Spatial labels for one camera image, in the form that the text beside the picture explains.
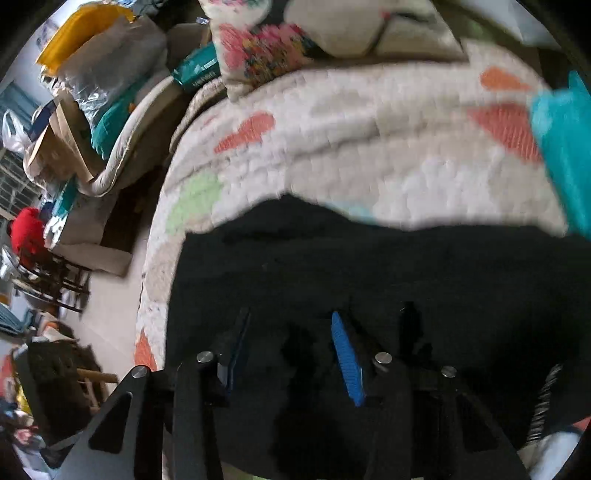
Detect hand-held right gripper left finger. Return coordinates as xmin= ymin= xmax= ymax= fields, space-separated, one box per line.
xmin=44 ymin=307 xmax=252 ymax=480

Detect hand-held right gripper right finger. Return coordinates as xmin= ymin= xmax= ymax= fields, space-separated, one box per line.
xmin=330 ymin=302 xmax=532 ymax=480

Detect black pants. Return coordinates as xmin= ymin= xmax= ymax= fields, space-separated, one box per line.
xmin=165 ymin=195 xmax=591 ymax=480

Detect black crate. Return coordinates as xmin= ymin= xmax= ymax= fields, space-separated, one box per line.
xmin=14 ymin=339 xmax=105 ymax=446

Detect dark wooden chair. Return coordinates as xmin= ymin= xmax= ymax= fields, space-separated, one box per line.
xmin=11 ymin=247 xmax=93 ymax=315

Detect striped cloth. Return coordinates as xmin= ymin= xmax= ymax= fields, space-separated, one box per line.
xmin=522 ymin=362 xmax=566 ymax=450

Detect white heart printed blanket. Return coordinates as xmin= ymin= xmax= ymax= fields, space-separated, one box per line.
xmin=134 ymin=39 xmax=571 ymax=372

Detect beige mattress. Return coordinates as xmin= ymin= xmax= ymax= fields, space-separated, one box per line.
xmin=76 ymin=74 xmax=197 ymax=198

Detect red cloth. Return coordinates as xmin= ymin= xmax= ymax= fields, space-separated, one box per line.
xmin=10 ymin=207 xmax=47 ymax=256

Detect teal cushion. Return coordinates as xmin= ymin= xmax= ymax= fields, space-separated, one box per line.
xmin=90 ymin=83 xmax=151 ymax=160

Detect cardboard box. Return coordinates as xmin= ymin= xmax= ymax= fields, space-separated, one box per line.
xmin=23 ymin=88 xmax=100 ymax=183

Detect teal packet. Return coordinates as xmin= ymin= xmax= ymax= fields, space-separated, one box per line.
xmin=170 ymin=42 xmax=221 ymax=89

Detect floral printed pillow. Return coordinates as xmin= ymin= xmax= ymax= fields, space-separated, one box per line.
xmin=217 ymin=21 xmax=335 ymax=100

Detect teal cloth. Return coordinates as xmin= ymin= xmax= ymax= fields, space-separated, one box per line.
xmin=530 ymin=70 xmax=591 ymax=241

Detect white plastic bag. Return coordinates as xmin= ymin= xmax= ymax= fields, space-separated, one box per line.
xmin=1 ymin=111 xmax=35 ymax=154

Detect clear plastic bag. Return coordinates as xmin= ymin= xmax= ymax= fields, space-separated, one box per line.
xmin=58 ymin=16 xmax=168 ymax=125

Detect white plush pillow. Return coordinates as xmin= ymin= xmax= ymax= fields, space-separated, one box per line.
xmin=284 ymin=0 xmax=465 ymax=58

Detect yellow bag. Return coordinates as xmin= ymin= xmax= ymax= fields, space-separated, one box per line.
xmin=37 ymin=2 xmax=137 ymax=77

